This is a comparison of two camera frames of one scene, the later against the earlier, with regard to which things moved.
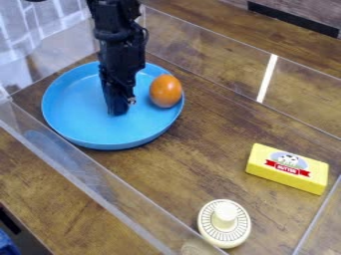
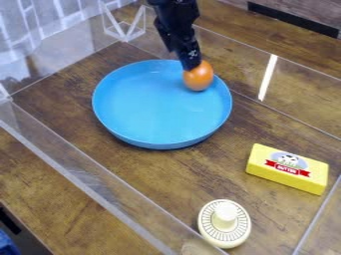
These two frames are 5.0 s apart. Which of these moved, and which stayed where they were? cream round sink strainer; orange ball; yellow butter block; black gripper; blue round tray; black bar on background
Moved: blue round tray; black gripper; orange ball
Stayed: cream round sink strainer; yellow butter block; black bar on background
